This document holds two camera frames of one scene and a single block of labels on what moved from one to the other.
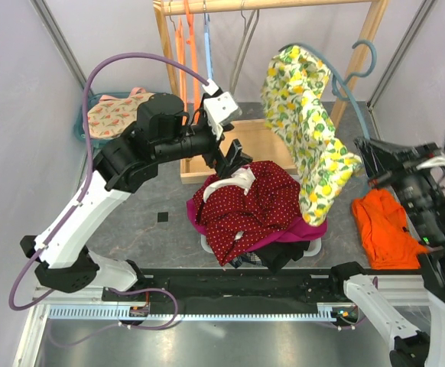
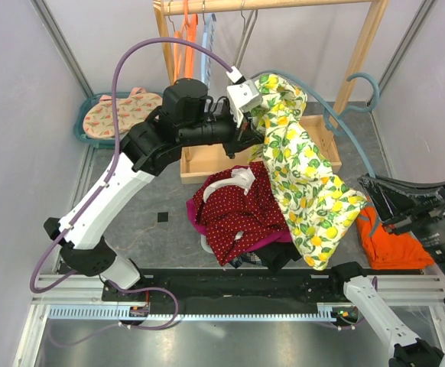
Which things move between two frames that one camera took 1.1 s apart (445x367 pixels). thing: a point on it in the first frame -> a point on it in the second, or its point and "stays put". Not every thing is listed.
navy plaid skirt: [250, 258] stays put
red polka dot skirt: [234, 221] stays put
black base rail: [288, 290] stays put
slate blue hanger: [339, 88] -> [337, 118]
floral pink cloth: [113, 115] stays put
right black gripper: [385, 164] -> [407, 205]
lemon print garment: [296, 104] -> [319, 206]
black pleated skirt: [279, 254] stays put
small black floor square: [162, 216] stays put
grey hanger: [249, 29] stays put
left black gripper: [225, 165] -> [247, 137]
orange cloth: [382, 226] stays put
